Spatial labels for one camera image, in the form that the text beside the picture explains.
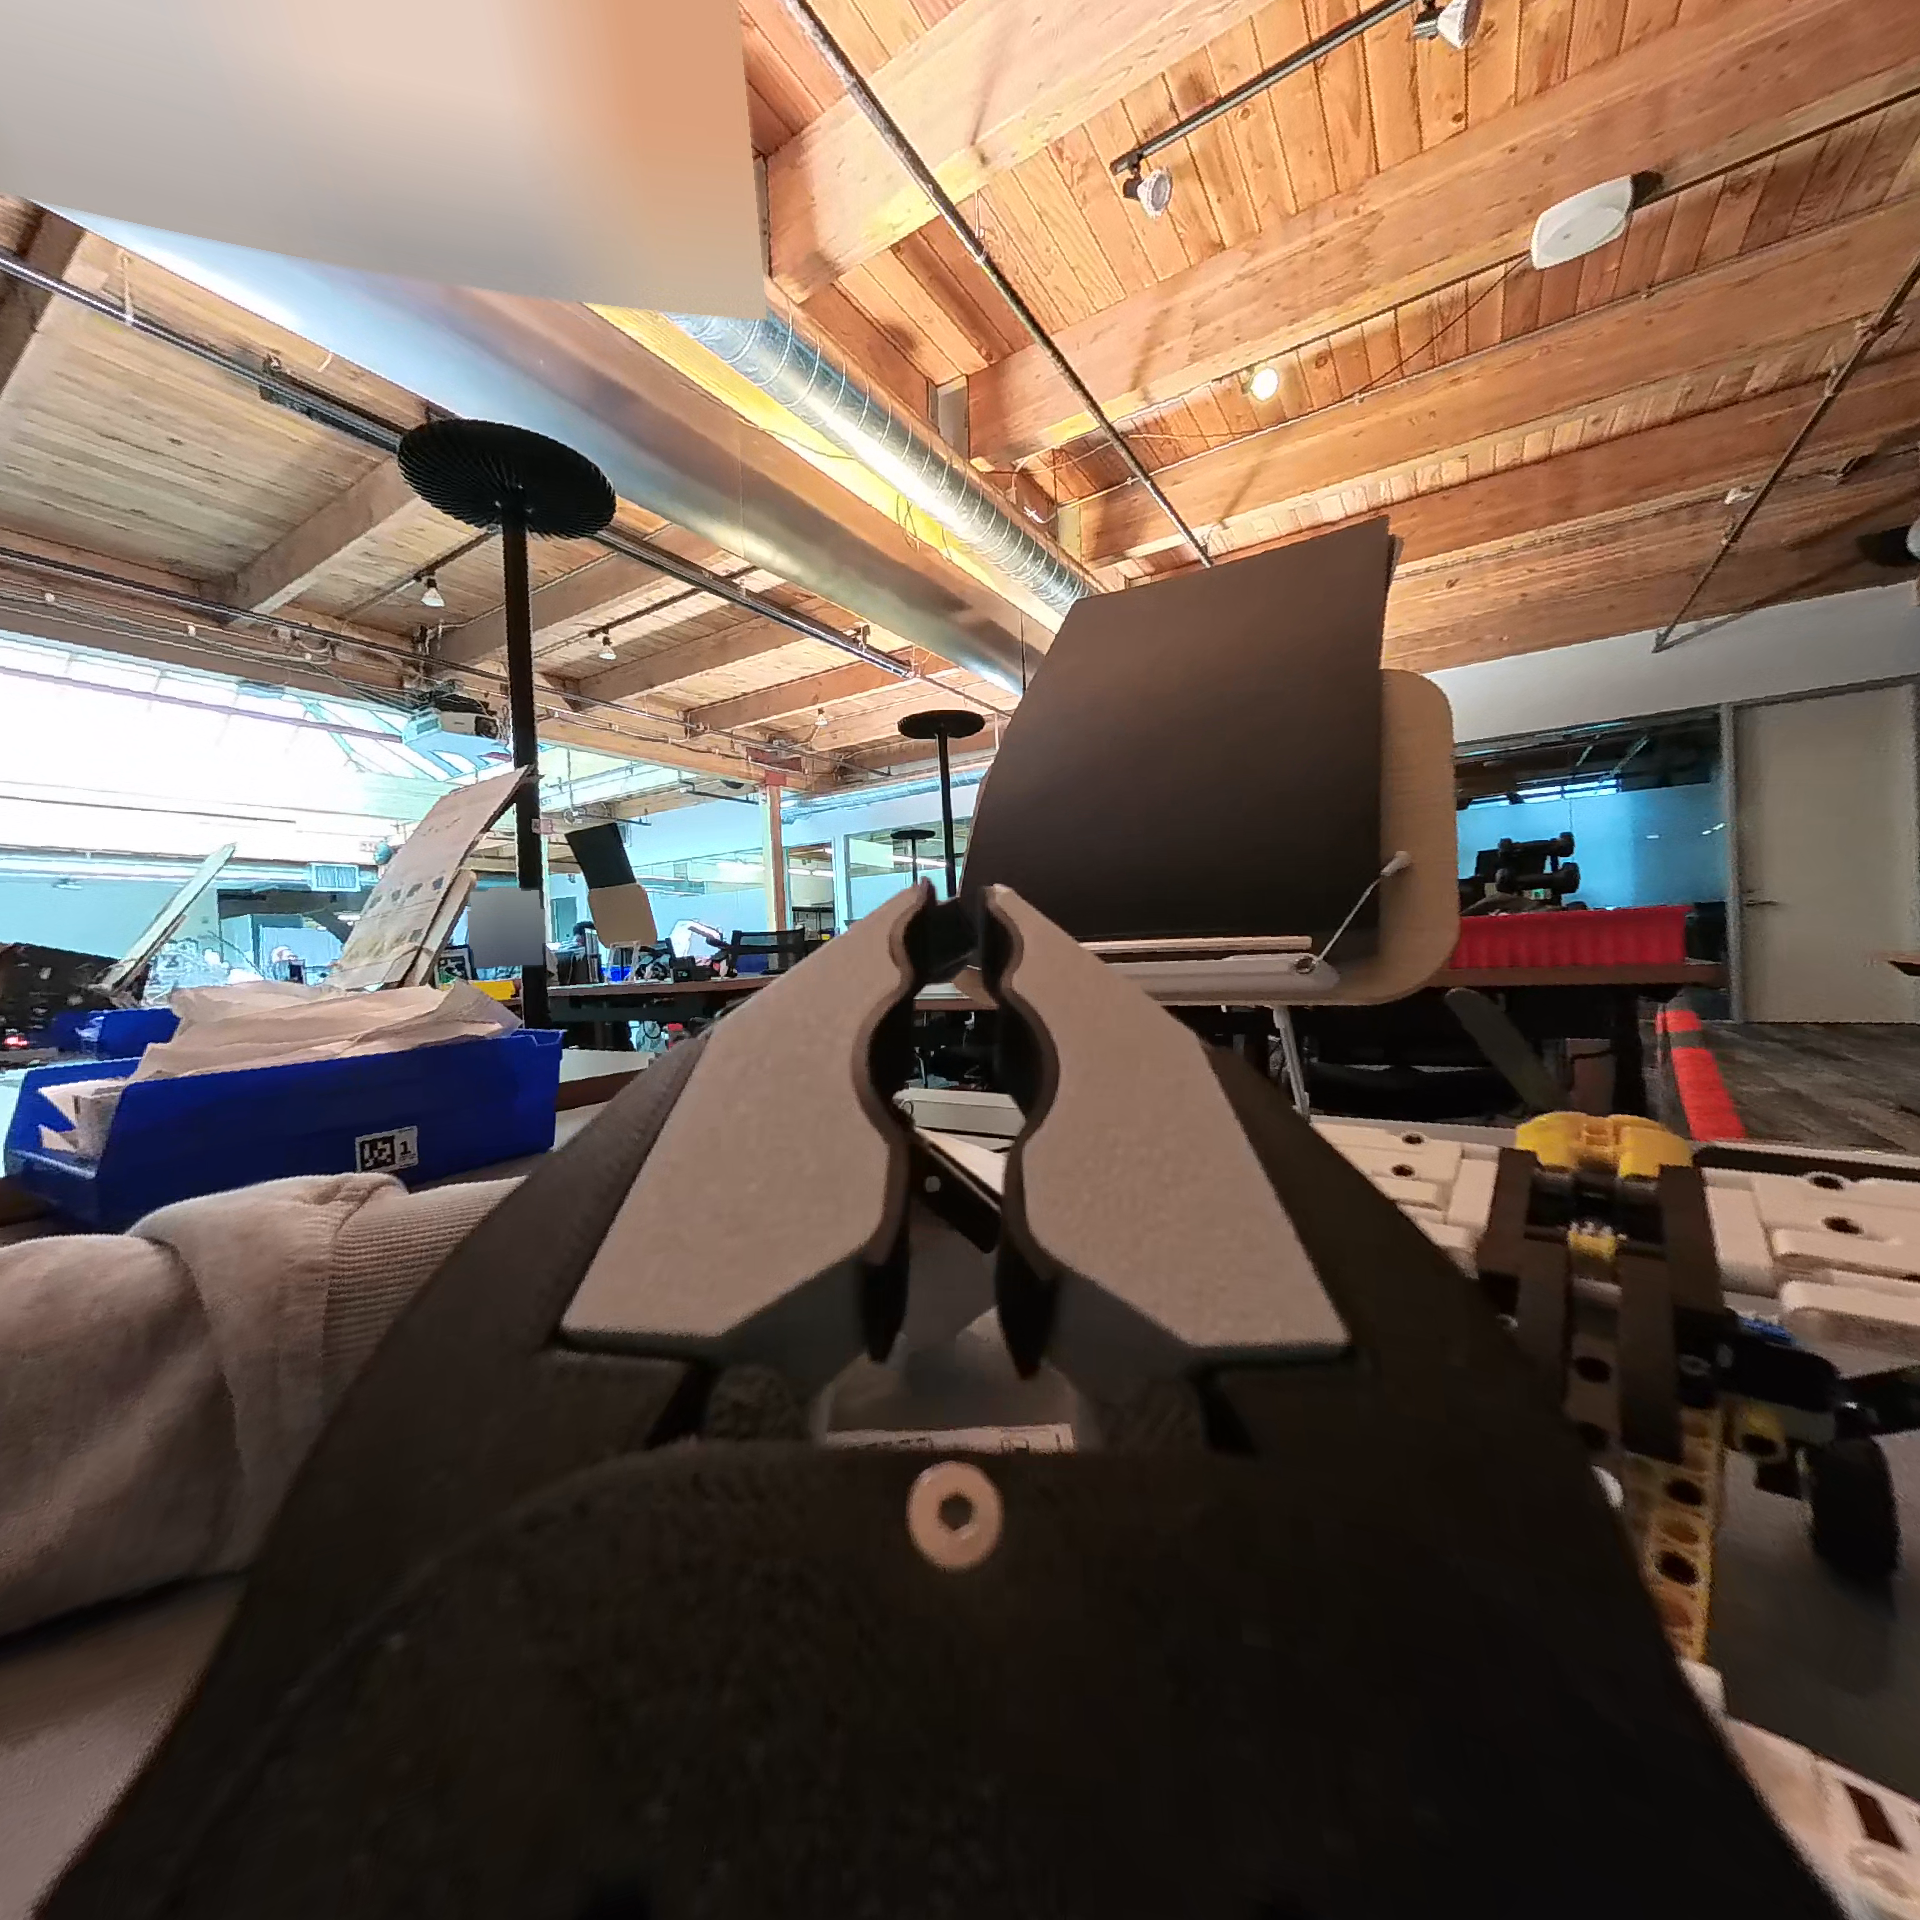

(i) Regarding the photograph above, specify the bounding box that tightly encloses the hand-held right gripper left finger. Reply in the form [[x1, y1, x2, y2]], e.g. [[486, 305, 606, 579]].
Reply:
[[557, 882, 940, 1369]]

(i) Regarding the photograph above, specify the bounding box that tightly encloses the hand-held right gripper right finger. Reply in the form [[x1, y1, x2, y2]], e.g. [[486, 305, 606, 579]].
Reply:
[[982, 886, 1352, 1384]]

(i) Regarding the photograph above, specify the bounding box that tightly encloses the person's left forearm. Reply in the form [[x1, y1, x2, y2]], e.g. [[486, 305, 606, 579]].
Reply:
[[0, 1171, 617, 1641]]

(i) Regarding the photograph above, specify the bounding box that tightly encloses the white yellow lego model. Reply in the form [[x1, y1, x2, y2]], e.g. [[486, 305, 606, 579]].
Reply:
[[1312, 1112, 1920, 1920]]

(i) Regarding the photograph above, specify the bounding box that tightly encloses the wooden background desk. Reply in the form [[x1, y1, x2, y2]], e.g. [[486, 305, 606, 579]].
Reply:
[[1430, 960, 1728, 1121]]

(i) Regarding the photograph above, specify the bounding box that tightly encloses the tilted screen on white stand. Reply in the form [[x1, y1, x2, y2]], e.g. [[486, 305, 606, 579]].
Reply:
[[959, 516, 1461, 1009]]

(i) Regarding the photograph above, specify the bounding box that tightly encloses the printed cardboard panel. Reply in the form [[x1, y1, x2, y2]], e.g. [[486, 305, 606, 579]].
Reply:
[[328, 766, 537, 993]]

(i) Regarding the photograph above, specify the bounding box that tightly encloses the red plastic bin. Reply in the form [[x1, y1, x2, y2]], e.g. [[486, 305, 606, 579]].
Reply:
[[1447, 903, 1690, 974]]

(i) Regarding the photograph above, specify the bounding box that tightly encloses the black dumbbell rack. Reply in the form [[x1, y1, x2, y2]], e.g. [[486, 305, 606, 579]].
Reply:
[[1462, 833, 1586, 919]]

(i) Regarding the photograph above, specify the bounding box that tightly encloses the crumpled white paper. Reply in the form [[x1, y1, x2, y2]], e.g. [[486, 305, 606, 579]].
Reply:
[[45, 984, 521, 1158]]

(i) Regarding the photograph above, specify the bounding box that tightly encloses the blue plastic bin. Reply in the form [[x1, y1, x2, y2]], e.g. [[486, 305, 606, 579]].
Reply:
[[4, 1026, 567, 1230]]

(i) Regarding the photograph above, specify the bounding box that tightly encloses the grey door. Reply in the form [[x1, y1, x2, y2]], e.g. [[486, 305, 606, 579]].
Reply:
[[1726, 681, 1920, 1032]]

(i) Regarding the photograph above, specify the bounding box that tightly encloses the white ceiling access point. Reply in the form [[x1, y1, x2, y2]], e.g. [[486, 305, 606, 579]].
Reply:
[[1529, 172, 1662, 272]]

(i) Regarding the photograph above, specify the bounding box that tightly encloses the silver ventilation duct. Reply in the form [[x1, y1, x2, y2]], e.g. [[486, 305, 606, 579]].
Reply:
[[89, 210, 1098, 696]]

